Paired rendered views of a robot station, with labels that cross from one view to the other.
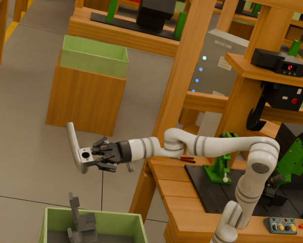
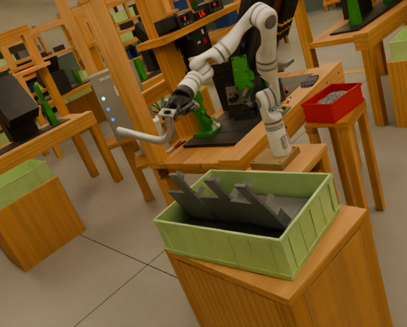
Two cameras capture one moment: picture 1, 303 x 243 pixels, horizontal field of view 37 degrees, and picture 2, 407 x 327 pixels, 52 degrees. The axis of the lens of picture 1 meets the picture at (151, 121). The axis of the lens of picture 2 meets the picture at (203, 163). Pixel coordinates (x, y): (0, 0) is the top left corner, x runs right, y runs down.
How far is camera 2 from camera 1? 0.85 m
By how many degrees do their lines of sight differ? 23
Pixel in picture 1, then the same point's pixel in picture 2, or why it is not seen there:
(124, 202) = (153, 245)
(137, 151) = (192, 84)
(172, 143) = (203, 66)
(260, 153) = (262, 11)
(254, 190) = (274, 50)
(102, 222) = not seen: hidden behind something
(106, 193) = (134, 254)
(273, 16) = not seen: outside the picture
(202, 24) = (110, 28)
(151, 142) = (192, 74)
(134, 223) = not seen: hidden behind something
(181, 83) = (131, 85)
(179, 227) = (236, 159)
